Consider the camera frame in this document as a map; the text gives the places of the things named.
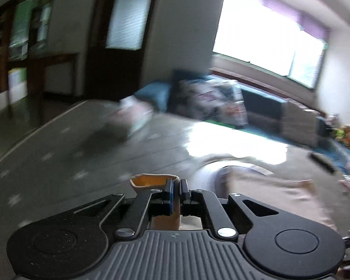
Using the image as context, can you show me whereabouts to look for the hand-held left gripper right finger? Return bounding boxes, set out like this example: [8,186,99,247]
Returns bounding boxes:
[179,179,280,238]

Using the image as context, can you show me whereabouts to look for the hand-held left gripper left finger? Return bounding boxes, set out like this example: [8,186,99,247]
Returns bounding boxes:
[73,179,175,238]

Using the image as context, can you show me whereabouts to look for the orange cup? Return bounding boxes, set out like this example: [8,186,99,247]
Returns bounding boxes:
[129,174,182,230]

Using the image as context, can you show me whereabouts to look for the beige pink garment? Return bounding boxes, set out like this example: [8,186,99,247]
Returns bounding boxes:
[192,153,339,232]

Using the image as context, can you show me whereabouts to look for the black remote control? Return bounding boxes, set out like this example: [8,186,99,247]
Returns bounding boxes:
[308,152,336,174]

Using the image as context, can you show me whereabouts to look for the pink folded cloth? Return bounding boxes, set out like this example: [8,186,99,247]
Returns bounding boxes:
[106,96,154,137]

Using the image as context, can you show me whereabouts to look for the patterned cushion pile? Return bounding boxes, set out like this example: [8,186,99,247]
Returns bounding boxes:
[168,77,249,129]

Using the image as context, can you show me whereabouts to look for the blue pillow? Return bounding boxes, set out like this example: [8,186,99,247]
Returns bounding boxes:
[133,81,173,113]

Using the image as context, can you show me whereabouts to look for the colourful toys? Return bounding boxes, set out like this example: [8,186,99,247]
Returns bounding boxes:
[328,114,350,149]

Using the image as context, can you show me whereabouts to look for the brown woven box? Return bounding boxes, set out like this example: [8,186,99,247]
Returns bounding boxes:
[281,101,321,148]

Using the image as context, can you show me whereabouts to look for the dark door with frosted glass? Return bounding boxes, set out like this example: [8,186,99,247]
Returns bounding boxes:
[84,0,165,101]

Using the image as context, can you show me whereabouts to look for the bright window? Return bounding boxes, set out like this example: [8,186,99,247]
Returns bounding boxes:
[212,0,330,89]

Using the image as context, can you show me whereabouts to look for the dark wooden shelf unit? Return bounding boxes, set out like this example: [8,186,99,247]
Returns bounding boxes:
[0,0,80,108]

